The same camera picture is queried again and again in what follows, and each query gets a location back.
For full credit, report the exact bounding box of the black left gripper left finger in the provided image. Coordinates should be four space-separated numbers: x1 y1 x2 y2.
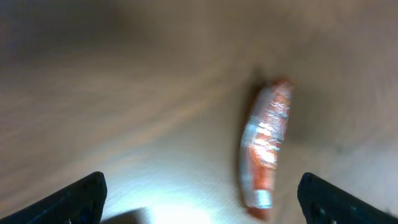
1 172 108 224

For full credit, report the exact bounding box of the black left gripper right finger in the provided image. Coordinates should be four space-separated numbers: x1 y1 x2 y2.
297 172 397 224

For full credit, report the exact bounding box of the orange snack packet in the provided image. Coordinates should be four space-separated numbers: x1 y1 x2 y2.
238 79 293 221

